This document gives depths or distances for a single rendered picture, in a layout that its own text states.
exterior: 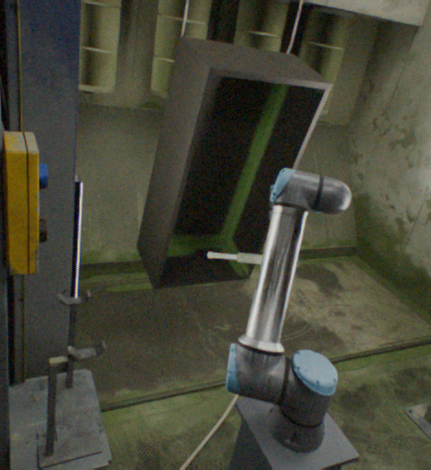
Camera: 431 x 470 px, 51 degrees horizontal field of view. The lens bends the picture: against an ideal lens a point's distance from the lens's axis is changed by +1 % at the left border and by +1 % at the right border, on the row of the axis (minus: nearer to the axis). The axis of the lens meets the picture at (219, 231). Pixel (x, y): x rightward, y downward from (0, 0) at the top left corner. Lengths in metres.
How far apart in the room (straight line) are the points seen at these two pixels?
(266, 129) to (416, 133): 1.66
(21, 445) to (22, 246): 0.57
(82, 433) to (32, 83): 0.94
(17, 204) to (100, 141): 2.43
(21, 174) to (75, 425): 0.72
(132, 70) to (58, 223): 2.02
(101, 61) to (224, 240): 1.31
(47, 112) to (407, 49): 3.18
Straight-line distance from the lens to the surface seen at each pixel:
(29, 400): 1.42
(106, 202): 3.22
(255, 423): 1.62
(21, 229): 0.93
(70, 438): 1.32
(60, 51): 1.37
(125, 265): 3.23
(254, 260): 2.15
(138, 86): 3.41
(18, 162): 0.87
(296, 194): 1.43
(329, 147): 4.23
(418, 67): 3.96
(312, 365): 1.48
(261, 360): 1.43
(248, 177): 2.63
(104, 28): 2.93
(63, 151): 1.43
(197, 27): 3.07
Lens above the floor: 1.83
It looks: 26 degrees down
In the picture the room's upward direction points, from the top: 11 degrees clockwise
